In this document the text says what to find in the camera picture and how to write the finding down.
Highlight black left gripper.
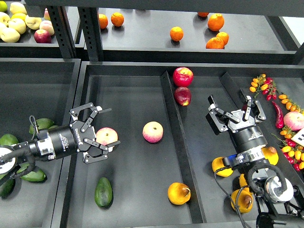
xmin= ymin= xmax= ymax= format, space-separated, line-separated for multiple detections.
xmin=47 ymin=103 xmax=121 ymax=164

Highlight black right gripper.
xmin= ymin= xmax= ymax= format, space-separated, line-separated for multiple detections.
xmin=206 ymin=89 xmax=267 ymax=152

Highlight dark green avocado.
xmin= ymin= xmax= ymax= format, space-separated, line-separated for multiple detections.
xmin=95 ymin=177 xmax=113 ymax=207

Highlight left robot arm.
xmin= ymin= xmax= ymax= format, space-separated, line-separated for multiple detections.
xmin=0 ymin=103 xmax=120 ymax=184

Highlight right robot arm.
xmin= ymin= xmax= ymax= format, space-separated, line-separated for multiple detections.
xmin=206 ymin=94 xmax=304 ymax=228

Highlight green avocado in left tray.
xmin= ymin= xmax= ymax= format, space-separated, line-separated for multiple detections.
xmin=0 ymin=133 xmax=19 ymax=146

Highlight pink apple left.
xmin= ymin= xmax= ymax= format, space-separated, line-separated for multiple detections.
xmin=96 ymin=127 xmax=118 ymax=145

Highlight pink apple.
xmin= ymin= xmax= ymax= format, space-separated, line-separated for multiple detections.
xmin=96 ymin=127 xmax=118 ymax=145
xmin=142 ymin=121 xmax=163 ymax=143
xmin=283 ymin=111 xmax=304 ymax=131

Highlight dark red apple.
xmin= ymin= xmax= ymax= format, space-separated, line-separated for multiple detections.
xmin=174 ymin=86 xmax=191 ymax=106

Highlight red chili pepper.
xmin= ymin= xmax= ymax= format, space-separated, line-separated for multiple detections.
xmin=272 ymin=101 xmax=284 ymax=129

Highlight bright red apple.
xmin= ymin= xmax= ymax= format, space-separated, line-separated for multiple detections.
xmin=173 ymin=67 xmax=194 ymax=87

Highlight black left tray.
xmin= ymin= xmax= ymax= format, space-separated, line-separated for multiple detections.
xmin=0 ymin=58 xmax=80 ymax=228

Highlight black tray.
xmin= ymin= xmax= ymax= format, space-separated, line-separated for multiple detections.
xmin=0 ymin=58 xmax=80 ymax=228
xmin=61 ymin=62 xmax=304 ymax=228

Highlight pink apple right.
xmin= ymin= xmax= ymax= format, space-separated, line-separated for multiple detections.
xmin=283 ymin=111 xmax=304 ymax=131

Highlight pink apple centre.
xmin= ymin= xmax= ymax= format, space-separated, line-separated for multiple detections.
xmin=142 ymin=121 xmax=163 ymax=143

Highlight orange on shelf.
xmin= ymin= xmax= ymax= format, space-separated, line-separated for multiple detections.
xmin=170 ymin=27 xmax=184 ymax=42

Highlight black middle tray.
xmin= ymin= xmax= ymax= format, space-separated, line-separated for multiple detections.
xmin=61 ymin=62 xmax=304 ymax=228

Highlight red apple on shelf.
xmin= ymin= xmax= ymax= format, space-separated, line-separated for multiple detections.
xmin=34 ymin=29 xmax=51 ymax=43

